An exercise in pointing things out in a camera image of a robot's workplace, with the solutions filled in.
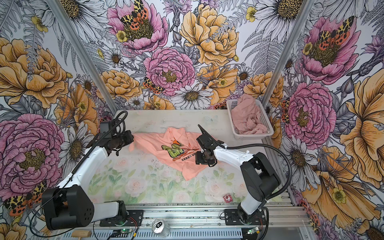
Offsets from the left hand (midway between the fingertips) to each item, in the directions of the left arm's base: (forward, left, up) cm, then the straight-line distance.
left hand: (133, 140), depth 85 cm
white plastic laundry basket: (+24, -84, -7) cm, 88 cm away
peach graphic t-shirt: (+4, -22, -14) cm, 26 cm away
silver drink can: (-41, -21, -2) cm, 46 cm away
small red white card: (-28, -51, -10) cm, 59 cm away
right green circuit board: (-41, -62, -15) cm, 76 cm away
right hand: (-10, -38, -12) cm, 42 cm away
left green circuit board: (-40, -2, -16) cm, 43 cm away
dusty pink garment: (+27, -73, -10) cm, 78 cm away
